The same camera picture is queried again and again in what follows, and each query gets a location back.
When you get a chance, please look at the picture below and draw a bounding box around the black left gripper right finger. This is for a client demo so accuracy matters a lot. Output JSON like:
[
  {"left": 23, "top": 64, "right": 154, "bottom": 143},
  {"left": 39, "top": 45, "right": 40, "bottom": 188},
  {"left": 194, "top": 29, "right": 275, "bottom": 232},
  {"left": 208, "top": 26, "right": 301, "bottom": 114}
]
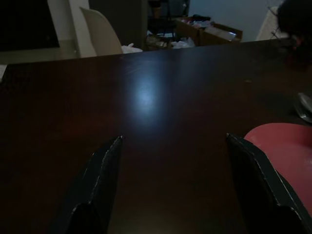
[{"left": 226, "top": 133, "right": 312, "bottom": 234}]

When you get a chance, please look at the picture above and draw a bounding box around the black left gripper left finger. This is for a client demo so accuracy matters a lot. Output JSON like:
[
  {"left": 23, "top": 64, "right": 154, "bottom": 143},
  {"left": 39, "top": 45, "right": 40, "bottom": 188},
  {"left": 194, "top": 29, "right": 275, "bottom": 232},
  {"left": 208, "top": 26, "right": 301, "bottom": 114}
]
[{"left": 48, "top": 136, "right": 123, "bottom": 234}]

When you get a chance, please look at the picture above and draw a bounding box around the pink round plate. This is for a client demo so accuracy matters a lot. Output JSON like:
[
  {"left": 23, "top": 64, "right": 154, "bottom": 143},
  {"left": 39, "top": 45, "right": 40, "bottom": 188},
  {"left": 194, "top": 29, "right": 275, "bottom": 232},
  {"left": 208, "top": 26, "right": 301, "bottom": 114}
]
[{"left": 243, "top": 123, "right": 312, "bottom": 215}]

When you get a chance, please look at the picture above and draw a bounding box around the silver metal fork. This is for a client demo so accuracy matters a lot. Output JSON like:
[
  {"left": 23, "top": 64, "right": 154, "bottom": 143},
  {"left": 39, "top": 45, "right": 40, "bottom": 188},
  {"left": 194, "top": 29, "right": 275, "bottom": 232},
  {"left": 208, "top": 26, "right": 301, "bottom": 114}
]
[{"left": 293, "top": 103, "right": 312, "bottom": 122}]

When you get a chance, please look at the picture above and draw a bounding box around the white plastic bag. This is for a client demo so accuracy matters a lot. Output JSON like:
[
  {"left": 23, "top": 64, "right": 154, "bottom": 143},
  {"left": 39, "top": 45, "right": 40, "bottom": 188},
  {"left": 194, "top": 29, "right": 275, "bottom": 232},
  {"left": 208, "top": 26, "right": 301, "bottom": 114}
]
[
  {"left": 171, "top": 37, "right": 195, "bottom": 49},
  {"left": 121, "top": 43, "right": 143, "bottom": 53}
]

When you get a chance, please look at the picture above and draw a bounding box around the white plastic chair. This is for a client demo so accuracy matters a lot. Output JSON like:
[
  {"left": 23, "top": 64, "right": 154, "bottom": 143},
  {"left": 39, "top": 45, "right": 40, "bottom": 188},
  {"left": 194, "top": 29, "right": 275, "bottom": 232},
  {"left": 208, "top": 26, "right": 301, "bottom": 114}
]
[{"left": 79, "top": 6, "right": 123, "bottom": 58}]

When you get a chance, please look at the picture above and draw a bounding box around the patterned brown bag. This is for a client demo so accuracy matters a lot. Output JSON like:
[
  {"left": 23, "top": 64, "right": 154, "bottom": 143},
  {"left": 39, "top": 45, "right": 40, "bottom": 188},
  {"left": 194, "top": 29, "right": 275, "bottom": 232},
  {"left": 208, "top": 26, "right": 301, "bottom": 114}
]
[{"left": 145, "top": 35, "right": 174, "bottom": 51}]

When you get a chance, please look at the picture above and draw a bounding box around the large brown cardboard box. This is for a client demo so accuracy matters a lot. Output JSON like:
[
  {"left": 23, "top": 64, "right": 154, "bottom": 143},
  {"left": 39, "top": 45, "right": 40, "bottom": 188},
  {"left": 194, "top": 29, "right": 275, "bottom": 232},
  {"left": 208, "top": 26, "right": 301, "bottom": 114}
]
[
  {"left": 174, "top": 16, "right": 208, "bottom": 46},
  {"left": 203, "top": 22, "right": 243, "bottom": 46}
]

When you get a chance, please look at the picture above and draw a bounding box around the dark glass door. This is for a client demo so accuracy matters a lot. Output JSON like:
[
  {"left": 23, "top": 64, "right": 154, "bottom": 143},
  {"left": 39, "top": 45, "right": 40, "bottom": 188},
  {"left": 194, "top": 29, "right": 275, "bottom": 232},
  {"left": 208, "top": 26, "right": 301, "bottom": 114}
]
[{"left": 0, "top": 0, "right": 60, "bottom": 52}]

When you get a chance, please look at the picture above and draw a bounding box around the black shelf rack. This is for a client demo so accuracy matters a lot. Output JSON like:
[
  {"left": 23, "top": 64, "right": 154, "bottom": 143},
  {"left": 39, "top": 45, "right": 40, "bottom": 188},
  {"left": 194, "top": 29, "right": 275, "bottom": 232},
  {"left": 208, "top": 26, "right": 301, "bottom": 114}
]
[{"left": 146, "top": 0, "right": 191, "bottom": 49}]

